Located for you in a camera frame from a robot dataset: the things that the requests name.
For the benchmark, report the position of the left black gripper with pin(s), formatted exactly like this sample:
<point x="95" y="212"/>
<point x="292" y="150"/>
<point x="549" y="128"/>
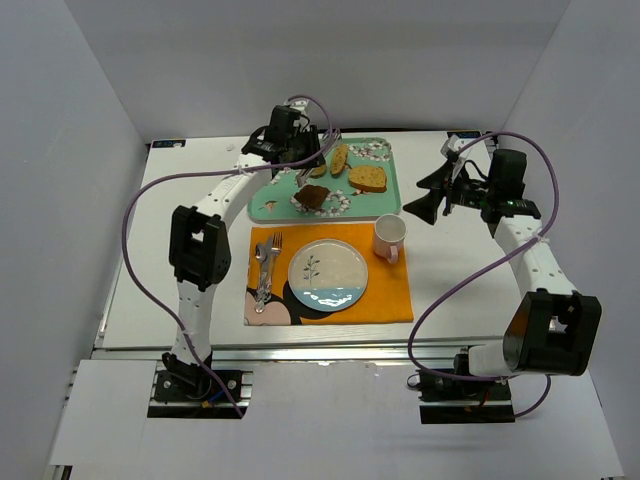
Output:
<point x="304" y="159"/>

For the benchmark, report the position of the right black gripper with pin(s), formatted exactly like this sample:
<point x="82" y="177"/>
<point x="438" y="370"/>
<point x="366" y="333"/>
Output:
<point x="447" y="188"/>

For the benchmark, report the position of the metal serving tongs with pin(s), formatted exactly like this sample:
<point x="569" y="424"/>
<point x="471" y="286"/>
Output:
<point x="304" y="174"/>

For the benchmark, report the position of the narrow seeded bread slice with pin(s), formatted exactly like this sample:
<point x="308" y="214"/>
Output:
<point x="339" y="160"/>

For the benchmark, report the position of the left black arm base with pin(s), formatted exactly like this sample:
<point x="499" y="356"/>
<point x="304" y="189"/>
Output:
<point x="186" y="391"/>

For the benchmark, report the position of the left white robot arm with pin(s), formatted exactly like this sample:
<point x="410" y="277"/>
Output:
<point x="199" y="249"/>

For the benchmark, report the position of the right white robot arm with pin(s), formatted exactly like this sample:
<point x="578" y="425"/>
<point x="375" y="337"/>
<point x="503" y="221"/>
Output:
<point x="554" y="327"/>

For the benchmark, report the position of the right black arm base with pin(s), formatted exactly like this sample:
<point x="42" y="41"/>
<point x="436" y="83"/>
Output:
<point x="444" y="401"/>

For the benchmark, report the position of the round bread bun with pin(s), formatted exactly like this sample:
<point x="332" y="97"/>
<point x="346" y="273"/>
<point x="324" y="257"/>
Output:
<point x="318" y="171"/>

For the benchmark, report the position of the large seeded bread slice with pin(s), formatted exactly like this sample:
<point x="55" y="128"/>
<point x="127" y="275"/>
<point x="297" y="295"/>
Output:
<point x="368" y="178"/>

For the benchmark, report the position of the pink white mug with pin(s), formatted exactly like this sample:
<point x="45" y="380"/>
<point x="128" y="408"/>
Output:
<point x="389" y="233"/>

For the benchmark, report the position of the right blue table label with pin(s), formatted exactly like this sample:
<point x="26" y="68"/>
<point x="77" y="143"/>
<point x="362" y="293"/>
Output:
<point x="464" y="134"/>

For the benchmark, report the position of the blue table label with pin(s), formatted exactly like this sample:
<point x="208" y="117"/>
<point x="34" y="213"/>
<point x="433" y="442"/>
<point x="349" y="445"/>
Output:
<point x="168" y="143"/>
<point x="464" y="134"/>

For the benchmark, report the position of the teal floral tray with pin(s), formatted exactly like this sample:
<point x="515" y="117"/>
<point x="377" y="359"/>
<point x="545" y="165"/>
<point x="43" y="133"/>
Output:
<point x="276" y="202"/>

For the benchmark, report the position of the silver fork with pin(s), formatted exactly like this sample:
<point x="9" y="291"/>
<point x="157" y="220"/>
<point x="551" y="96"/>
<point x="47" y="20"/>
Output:
<point x="275" y="250"/>

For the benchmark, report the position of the silver knife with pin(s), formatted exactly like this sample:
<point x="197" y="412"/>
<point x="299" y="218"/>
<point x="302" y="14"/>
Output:
<point x="267" y="244"/>

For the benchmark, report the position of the orange cartoon placemat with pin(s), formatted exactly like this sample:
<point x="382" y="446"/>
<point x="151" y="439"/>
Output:
<point x="386" y="297"/>

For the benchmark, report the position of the left blue table label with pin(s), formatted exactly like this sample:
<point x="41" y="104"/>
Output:
<point x="168" y="143"/>

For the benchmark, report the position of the blue white ceramic plate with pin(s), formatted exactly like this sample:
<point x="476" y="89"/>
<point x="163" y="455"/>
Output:
<point x="328" y="275"/>

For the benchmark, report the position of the silver spoon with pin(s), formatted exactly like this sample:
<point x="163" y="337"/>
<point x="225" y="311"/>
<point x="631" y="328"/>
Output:
<point x="261" y="257"/>

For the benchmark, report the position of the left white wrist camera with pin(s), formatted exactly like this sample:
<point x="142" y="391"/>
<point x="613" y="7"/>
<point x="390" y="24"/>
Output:
<point x="299" y="104"/>

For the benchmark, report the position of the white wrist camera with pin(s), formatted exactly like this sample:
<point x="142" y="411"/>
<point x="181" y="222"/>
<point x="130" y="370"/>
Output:
<point x="452" y="147"/>
<point x="299" y="104"/>

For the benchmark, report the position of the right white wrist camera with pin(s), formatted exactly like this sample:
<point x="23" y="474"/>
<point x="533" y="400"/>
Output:
<point x="452" y="147"/>

